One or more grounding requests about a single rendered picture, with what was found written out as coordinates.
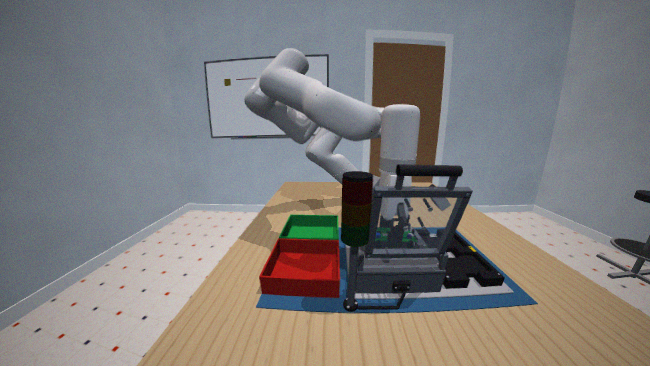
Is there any red open-top bin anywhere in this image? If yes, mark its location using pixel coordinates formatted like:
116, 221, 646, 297
259, 238, 340, 298

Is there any green bin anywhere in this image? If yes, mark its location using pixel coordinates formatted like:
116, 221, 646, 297
279, 214, 339, 240

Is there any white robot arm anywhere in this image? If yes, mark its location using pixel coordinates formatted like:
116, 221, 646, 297
244, 48, 420, 184

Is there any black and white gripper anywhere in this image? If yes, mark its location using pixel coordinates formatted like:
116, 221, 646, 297
379, 169, 412, 186

